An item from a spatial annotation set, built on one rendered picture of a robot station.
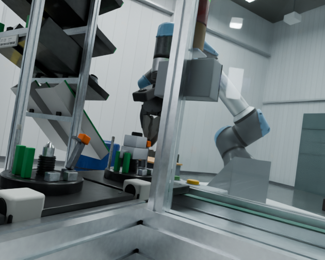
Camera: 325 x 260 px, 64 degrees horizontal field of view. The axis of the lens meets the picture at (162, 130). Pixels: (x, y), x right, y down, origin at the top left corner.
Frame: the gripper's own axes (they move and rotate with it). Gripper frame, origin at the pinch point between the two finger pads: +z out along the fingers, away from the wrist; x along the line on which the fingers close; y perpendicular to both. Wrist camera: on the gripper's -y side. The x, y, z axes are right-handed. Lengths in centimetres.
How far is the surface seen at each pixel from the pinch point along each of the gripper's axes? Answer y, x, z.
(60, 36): -17.5, 23.3, -25.9
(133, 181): -18.0, -10.1, 8.3
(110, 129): 531, 522, -8
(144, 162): -1.7, -0.6, 5.9
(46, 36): -21.4, 24.0, -24.3
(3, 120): 282, 653, 10
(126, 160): -11.3, -1.9, 5.0
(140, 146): -7.1, -2.2, 1.3
